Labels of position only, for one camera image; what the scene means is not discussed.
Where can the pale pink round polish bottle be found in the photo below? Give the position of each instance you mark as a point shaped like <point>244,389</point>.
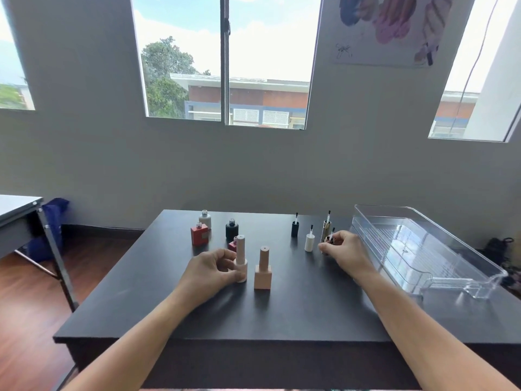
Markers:
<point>241,250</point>

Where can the small pink open polish bottle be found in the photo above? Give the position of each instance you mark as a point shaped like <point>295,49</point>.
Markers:
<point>232,244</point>

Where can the nail art wall poster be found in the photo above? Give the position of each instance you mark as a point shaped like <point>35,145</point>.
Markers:
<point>386,28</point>

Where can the clear plastic organizer tray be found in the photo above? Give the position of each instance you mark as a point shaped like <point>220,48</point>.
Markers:
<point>415,248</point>

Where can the black bag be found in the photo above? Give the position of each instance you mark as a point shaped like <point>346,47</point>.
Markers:
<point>497,249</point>

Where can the person's right forearm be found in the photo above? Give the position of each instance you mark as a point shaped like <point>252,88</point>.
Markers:
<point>423,333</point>

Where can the small dark brush cap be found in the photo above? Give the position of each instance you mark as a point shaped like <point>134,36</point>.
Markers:
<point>331,233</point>

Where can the person's left thumb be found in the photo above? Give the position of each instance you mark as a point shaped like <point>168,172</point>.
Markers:
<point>230,277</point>

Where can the white brush cap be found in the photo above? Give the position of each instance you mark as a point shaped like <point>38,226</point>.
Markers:
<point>309,242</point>

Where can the sliding glass window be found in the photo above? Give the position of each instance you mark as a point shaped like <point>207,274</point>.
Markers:
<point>260,56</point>

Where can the narrow glass window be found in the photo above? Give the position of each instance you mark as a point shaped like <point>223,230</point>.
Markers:
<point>10,77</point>

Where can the blue bag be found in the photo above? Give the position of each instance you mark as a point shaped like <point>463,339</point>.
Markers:
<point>55,223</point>

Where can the black brush cap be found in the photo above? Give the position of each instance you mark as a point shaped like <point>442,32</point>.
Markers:
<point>294,229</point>

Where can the person's left hand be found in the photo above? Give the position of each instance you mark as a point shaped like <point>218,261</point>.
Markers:
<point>205,272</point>

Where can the gold brush cap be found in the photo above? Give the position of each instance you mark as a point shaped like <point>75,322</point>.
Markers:
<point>326,228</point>

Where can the person's right hand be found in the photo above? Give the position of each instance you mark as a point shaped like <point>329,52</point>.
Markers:
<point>350,252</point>

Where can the person's left forearm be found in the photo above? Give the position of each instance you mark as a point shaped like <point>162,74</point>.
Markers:
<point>134,342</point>

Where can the peach square polish bottle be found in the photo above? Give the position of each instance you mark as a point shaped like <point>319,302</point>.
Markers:
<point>263,274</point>

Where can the person's right thumb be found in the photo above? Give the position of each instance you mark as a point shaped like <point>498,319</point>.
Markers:
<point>330,250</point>

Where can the white round open polish bottle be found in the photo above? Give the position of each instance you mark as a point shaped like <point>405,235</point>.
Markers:
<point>205,219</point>

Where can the black round open polish bottle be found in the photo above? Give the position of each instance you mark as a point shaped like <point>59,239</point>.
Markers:
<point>231,231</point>

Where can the red square open polish bottle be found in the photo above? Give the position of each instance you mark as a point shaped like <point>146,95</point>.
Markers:
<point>200,235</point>

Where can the grey side table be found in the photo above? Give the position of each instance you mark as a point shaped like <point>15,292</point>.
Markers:
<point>18,217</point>

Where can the glass window with white frame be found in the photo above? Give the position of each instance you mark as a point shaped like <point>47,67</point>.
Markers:
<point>476,77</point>

